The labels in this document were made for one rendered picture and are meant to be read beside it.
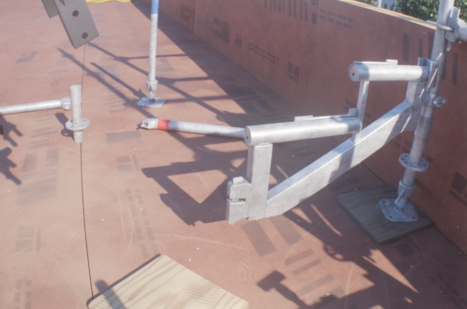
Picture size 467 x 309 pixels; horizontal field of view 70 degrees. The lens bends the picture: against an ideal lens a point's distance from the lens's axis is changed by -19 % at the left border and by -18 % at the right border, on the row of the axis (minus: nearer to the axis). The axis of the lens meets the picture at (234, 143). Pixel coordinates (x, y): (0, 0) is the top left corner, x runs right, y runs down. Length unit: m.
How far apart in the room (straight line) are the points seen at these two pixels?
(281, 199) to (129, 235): 0.49
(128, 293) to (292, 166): 0.97
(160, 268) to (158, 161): 0.66
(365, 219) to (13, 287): 1.18
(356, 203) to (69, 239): 1.02
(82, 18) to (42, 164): 1.42
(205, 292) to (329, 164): 0.50
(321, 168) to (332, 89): 0.93
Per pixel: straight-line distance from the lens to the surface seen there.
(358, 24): 1.84
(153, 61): 2.23
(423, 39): 1.53
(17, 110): 2.36
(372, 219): 1.45
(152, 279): 1.10
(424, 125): 1.37
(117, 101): 2.37
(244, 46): 3.05
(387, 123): 1.22
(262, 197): 1.09
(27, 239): 1.33
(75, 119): 1.84
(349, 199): 1.53
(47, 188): 1.56
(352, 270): 1.23
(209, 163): 1.68
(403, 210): 1.54
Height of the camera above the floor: 0.81
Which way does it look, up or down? 26 degrees down
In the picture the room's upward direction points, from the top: 5 degrees clockwise
